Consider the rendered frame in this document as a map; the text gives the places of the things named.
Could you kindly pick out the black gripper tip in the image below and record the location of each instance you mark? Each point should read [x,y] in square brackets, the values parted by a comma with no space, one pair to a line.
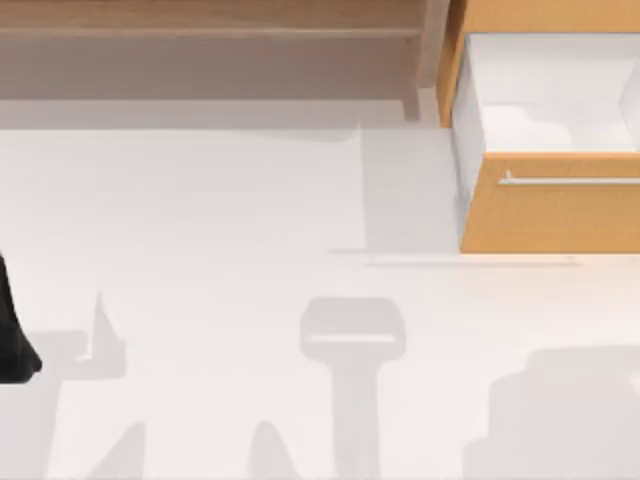
[12,345]

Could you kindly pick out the wooden cupboard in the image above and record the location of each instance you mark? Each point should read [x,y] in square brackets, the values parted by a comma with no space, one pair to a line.
[550,15]

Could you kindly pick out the wooden open shelf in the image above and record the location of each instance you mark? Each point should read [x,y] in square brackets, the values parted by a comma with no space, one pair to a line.
[210,50]

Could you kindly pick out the pale wooden drawer front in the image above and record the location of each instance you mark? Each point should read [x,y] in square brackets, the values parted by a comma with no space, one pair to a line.
[550,220]

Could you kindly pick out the pulled-out drawer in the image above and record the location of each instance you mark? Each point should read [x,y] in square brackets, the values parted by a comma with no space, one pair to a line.
[545,95]

